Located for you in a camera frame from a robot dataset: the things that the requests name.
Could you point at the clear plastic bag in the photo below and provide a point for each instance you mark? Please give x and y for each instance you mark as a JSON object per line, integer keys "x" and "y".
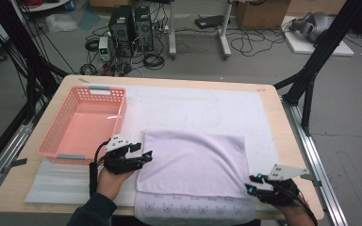
{"x": 59, "y": 23}

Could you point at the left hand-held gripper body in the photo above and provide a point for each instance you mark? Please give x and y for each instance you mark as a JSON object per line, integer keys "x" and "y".
{"x": 118, "y": 163}

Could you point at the black flat device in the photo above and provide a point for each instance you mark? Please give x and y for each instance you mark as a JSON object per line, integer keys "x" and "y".
{"x": 209, "y": 21}

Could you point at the person's right hand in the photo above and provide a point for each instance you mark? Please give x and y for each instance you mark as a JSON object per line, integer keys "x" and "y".
{"x": 295, "y": 216}

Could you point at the large black computer tower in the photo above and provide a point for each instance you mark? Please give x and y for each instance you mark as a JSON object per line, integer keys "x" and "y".
{"x": 121, "y": 28}

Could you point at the black metal frame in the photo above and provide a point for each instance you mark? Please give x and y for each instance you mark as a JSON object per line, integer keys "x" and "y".
{"x": 36, "y": 69}
{"x": 317, "y": 53}

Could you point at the teal sheet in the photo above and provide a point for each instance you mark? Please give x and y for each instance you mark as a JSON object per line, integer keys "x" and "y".
{"x": 89, "y": 20}

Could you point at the grey bench power supply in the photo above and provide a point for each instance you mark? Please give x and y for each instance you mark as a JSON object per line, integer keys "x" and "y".
{"x": 103, "y": 47}

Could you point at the lilac printed towel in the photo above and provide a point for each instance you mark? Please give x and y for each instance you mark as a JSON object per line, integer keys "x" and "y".
{"x": 194, "y": 163}

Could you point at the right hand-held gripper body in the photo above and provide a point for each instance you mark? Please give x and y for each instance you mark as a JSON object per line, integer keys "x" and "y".
{"x": 279, "y": 194}

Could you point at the slim black computer tower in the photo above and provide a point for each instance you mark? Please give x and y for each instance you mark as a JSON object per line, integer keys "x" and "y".
{"x": 143, "y": 28}

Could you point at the white floor board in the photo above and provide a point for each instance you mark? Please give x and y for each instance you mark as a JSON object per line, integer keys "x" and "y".
{"x": 301, "y": 47}

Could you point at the pink plastic basket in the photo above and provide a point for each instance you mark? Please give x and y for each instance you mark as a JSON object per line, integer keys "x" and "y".
{"x": 85, "y": 132}

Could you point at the grey metal bracket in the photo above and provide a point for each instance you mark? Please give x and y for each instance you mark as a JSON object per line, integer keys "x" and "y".
{"x": 19, "y": 162}
{"x": 312, "y": 179}

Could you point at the white grid mat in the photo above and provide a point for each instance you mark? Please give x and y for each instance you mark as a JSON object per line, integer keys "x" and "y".
{"x": 185, "y": 106}

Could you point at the white metal stand leg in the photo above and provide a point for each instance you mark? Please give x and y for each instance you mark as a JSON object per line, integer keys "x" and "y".
{"x": 172, "y": 31}
{"x": 224, "y": 34}

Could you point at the white power strip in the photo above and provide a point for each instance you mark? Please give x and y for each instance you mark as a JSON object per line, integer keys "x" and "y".
{"x": 160, "y": 27}

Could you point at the grey headset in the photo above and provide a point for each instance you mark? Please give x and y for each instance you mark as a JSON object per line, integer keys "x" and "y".
{"x": 315, "y": 25}

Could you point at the aluminium rail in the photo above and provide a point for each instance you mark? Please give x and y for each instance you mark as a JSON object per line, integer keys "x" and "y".
{"x": 314, "y": 150}
{"x": 3, "y": 160}

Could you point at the person's left hand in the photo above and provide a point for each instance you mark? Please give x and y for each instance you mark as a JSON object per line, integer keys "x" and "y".
{"x": 110, "y": 183}

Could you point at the cardboard box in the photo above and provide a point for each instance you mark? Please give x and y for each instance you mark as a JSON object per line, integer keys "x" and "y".
{"x": 260, "y": 15}

